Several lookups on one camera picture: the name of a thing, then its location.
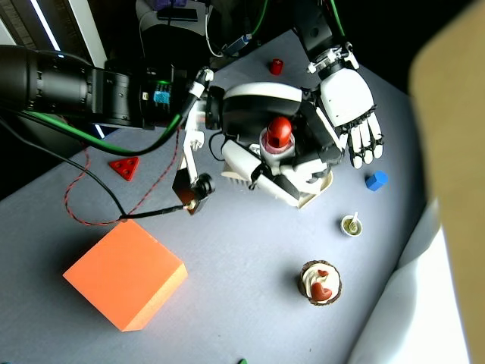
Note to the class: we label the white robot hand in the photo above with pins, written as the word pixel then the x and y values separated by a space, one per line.
pixel 346 98
pixel 250 102

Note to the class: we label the cream plastic dustpan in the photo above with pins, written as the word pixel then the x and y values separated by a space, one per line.
pixel 322 186

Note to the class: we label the red toy cylinder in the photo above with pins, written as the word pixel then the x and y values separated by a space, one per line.
pixel 276 67

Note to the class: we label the blue toy block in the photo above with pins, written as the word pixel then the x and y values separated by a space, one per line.
pixel 376 181

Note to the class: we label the black robot torso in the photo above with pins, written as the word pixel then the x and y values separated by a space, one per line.
pixel 170 38

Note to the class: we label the tan cardboard panel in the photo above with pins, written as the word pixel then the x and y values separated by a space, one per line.
pixel 454 132

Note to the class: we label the blue-printed toy soup bowl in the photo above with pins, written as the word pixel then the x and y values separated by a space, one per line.
pixel 351 225

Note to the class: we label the red triangle with holes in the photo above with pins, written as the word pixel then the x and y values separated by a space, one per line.
pixel 125 167

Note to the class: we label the grey table cloth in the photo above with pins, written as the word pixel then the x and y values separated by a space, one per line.
pixel 246 246

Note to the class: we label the toy cupcake with cream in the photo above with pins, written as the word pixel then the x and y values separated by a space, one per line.
pixel 320 282

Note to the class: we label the orange foam block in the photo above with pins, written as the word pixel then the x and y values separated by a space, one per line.
pixel 121 273

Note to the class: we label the white backdrop sheet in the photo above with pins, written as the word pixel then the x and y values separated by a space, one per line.
pixel 409 303

